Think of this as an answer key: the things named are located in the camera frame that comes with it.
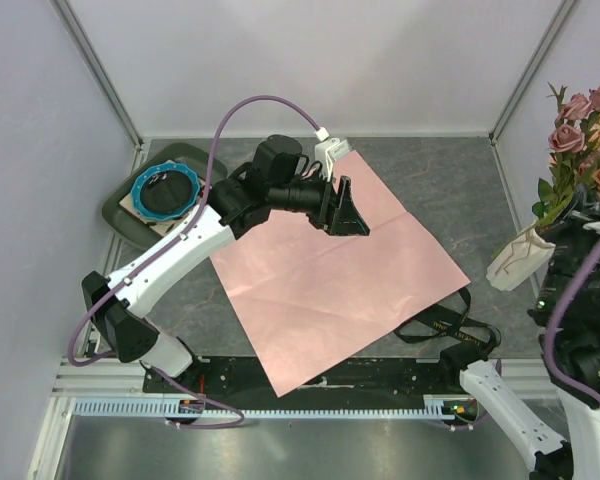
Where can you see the aluminium frame post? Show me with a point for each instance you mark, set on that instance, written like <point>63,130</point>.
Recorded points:
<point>544,46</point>
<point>81,40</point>

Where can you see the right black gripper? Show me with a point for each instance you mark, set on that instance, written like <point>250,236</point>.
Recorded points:
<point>583,213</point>

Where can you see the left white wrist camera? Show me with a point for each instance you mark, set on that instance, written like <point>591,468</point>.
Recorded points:
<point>329,150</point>

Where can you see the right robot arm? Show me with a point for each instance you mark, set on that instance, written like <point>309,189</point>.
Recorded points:
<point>568,310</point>

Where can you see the purple flower bouquet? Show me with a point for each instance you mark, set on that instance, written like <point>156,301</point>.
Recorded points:
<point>308,301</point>

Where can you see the dark green tray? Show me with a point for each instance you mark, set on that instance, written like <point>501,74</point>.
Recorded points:
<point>125,220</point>

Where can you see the aluminium front rail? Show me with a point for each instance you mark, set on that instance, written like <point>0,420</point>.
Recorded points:
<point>109,378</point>

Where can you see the blue rimmed black plate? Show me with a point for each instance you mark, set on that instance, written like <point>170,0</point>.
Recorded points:
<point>165,191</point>

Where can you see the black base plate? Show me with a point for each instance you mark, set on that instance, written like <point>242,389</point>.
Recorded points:
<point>354,384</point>

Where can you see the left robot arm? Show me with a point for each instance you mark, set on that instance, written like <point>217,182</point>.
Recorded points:
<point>279,177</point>

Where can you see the light blue cable duct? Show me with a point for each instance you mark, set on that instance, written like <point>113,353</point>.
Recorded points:
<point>174,408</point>

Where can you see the black ribbon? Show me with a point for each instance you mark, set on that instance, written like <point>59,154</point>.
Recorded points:
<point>445,322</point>

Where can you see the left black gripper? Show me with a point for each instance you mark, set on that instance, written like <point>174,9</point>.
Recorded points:
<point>338,216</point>

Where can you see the white ceramic vase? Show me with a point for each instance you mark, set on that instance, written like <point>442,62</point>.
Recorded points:
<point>519,259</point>

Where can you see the right aluminium frame post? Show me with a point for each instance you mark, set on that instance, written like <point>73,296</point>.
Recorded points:
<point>544,46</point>

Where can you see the left aluminium frame post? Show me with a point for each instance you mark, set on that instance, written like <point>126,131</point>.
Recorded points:
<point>81,40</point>

